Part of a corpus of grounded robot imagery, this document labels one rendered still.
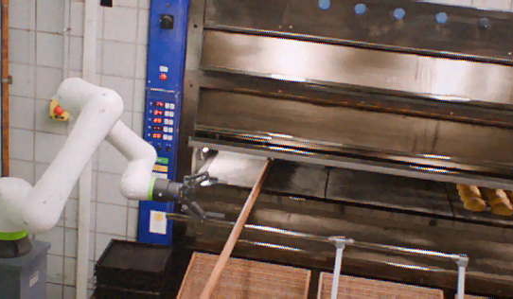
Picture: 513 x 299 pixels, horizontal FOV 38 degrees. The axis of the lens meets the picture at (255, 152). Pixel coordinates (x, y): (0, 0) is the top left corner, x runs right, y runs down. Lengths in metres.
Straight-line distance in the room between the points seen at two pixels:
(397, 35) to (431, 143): 0.48
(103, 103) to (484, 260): 1.86
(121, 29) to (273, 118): 0.76
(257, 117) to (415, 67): 0.70
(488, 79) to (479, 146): 0.28
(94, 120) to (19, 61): 1.12
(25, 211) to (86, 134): 0.31
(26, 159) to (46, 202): 1.22
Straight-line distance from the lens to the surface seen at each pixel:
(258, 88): 3.23
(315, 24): 3.17
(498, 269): 3.49
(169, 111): 3.29
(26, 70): 3.51
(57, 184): 2.43
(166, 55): 3.25
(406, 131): 3.24
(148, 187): 2.81
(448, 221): 3.38
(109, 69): 3.36
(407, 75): 3.18
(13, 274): 2.60
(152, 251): 3.37
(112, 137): 2.75
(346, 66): 3.18
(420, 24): 3.17
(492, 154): 3.29
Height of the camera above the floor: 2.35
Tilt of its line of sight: 17 degrees down
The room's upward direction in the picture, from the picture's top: 6 degrees clockwise
